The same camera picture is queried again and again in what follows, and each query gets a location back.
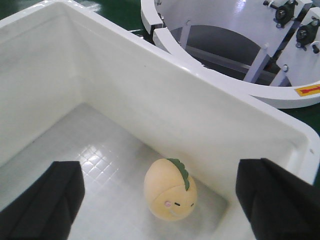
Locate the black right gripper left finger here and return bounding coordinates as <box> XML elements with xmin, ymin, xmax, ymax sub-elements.
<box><xmin>0</xmin><ymin>161</ymin><xmax>85</xmax><ymax>240</ymax></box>

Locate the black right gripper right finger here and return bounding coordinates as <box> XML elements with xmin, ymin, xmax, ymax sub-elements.
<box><xmin>235</xmin><ymin>158</ymin><xmax>320</xmax><ymax>240</ymax></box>

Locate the yellow mango plush toy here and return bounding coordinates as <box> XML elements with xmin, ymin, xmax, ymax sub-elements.
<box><xmin>143</xmin><ymin>158</ymin><xmax>197</xmax><ymax>221</ymax></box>

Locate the white plastic tote box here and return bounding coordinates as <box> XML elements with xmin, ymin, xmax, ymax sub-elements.
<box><xmin>0</xmin><ymin>0</ymin><xmax>320</xmax><ymax>240</ymax></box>

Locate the yellow red arrow sticker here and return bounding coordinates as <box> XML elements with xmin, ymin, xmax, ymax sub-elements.
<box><xmin>295</xmin><ymin>84</ymin><xmax>320</xmax><ymax>97</ymax></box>

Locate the green curved conveyor belt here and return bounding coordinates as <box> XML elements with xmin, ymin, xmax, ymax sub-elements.
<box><xmin>0</xmin><ymin>0</ymin><xmax>148</xmax><ymax>35</ymax></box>

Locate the white inner conveyor ring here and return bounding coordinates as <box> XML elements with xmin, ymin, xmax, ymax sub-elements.
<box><xmin>140</xmin><ymin>0</ymin><xmax>320</xmax><ymax>110</ymax></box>

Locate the black bearing mount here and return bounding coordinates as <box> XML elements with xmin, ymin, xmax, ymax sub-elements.
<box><xmin>274</xmin><ymin>0</ymin><xmax>298</xmax><ymax>29</ymax></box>
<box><xmin>295</xmin><ymin>18</ymin><xmax>320</xmax><ymax>51</ymax></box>

